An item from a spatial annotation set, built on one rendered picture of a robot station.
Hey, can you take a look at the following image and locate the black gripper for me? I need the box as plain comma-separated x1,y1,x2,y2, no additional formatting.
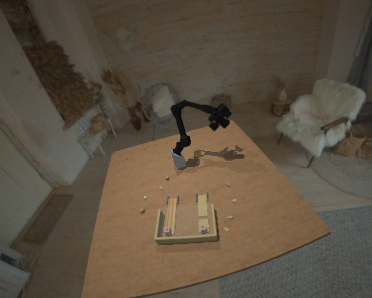
209,111,232,131

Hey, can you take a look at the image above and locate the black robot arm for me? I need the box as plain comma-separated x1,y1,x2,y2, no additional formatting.
170,100,230,156

